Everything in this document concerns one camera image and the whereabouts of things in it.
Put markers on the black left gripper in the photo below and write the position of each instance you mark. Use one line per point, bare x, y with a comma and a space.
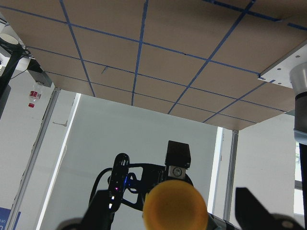
141, 180

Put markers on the yellow push button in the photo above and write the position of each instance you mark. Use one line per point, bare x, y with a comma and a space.
175, 205

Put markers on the plastic water bottle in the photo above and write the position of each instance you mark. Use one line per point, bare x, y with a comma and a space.
35, 94

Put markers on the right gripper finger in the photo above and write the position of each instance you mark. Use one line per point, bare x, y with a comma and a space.
252, 215

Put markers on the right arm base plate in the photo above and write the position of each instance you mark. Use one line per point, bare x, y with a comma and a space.
279, 72

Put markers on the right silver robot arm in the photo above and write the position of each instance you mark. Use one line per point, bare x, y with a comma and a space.
299, 83

